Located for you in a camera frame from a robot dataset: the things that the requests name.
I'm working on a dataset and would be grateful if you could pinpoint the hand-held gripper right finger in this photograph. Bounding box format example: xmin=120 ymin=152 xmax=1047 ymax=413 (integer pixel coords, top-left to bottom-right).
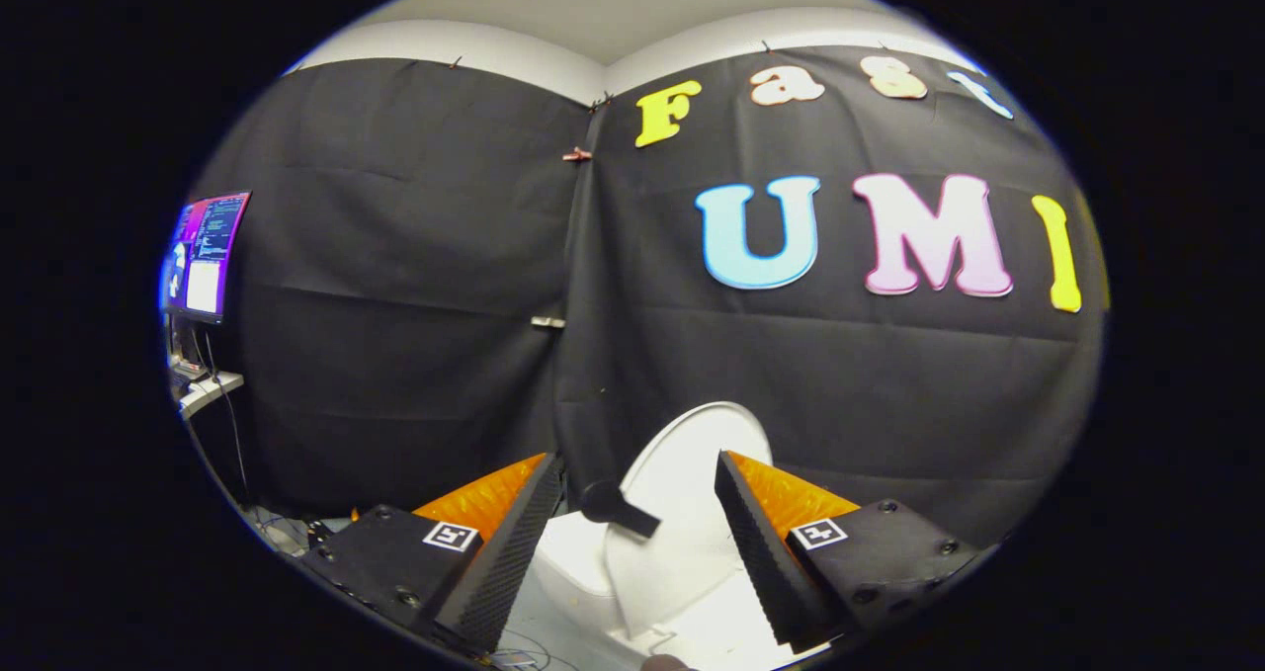
xmin=714 ymin=450 xmax=981 ymax=654

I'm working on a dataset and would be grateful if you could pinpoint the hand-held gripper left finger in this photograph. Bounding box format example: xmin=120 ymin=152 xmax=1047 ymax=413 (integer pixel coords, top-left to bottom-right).
xmin=299 ymin=452 xmax=566 ymax=654

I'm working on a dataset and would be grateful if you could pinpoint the black backdrop cloth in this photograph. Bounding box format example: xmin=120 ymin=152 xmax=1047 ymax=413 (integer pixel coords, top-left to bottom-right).
xmin=183 ymin=43 xmax=1108 ymax=550

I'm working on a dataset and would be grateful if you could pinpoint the white desk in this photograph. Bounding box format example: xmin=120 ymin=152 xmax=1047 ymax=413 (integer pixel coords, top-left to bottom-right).
xmin=176 ymin=369 xmax=246 ymax=421

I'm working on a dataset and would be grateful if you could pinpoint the computer monitor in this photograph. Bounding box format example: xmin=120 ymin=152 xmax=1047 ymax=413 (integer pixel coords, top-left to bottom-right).
xmin=160 ymin=191 xmax=252 ymax=327

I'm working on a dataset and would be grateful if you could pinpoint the black paddle-shaped handle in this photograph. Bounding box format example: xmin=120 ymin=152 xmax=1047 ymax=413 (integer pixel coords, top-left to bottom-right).
xmin=579 ymin=479 xmax=662 ymax=540

